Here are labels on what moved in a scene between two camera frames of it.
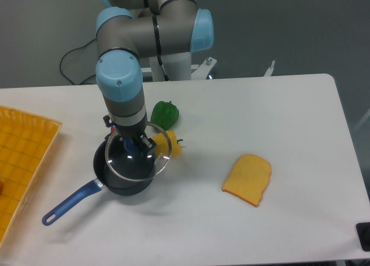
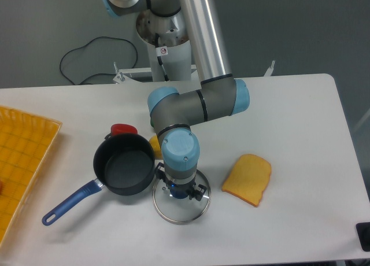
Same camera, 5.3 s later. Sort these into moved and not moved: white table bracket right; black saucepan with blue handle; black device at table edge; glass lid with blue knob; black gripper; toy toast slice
Moved: black gripper; glass lid with blue knob
Not moved: black saucepan with blue handle; white table bracket right; toy toast slice; black device at table edge
